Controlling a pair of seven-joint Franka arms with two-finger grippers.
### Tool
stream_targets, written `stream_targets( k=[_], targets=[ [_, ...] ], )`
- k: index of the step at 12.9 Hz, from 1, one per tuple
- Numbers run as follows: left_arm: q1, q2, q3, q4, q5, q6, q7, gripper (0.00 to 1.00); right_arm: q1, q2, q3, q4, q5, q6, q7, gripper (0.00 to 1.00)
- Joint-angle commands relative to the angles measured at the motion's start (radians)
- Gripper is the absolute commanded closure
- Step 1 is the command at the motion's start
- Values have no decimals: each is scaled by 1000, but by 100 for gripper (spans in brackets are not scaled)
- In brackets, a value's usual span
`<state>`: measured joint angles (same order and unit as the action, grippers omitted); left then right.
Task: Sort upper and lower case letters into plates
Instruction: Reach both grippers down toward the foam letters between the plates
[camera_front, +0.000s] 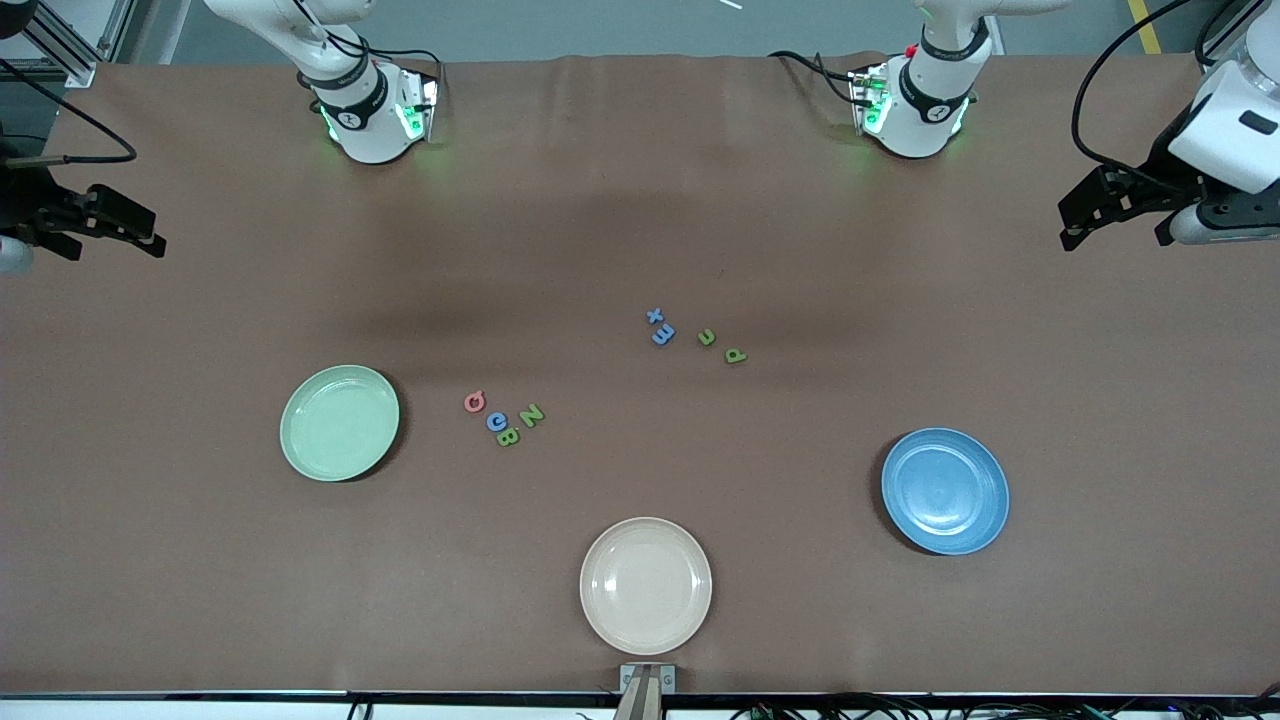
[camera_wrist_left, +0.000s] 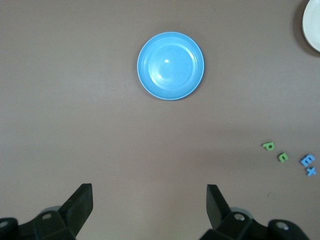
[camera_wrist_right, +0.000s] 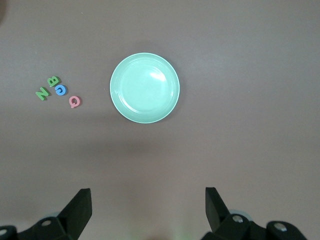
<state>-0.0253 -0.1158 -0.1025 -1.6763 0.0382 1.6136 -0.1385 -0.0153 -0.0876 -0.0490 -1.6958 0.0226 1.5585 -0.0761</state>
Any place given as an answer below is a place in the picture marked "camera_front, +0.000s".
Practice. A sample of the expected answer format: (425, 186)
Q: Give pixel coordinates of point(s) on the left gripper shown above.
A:
(1158, 174)

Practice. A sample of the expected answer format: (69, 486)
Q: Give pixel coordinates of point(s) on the pink letter Q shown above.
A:
(467, 402)

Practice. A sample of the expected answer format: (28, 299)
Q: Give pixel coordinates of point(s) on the green letter p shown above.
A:
(738, 356)

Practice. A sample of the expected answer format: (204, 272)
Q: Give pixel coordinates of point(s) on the blue letter G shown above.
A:
(491, 421)

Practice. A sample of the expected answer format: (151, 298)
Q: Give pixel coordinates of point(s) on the green letter B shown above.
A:
(508, 437)

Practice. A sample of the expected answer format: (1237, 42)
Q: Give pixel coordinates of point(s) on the blue letter m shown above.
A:
(663, 335)

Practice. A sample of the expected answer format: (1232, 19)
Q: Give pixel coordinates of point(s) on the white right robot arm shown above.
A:
(370, 120)

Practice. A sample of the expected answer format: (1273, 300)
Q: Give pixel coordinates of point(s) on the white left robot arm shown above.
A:
(930, 100)

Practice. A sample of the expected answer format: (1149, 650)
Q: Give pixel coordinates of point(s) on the light green plate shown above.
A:
(335, 425)

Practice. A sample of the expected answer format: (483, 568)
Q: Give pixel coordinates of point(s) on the blue plate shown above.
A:
(945, 490)

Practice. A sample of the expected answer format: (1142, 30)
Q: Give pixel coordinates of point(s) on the brown table cover sheet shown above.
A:
(640, 200)

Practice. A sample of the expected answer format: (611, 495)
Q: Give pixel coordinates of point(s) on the beige plate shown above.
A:
(645, 585)

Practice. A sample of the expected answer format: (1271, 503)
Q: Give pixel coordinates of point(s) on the aluminium frame profile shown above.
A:
(50, 70)

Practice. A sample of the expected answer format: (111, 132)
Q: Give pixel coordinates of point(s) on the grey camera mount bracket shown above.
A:
(630, 680)

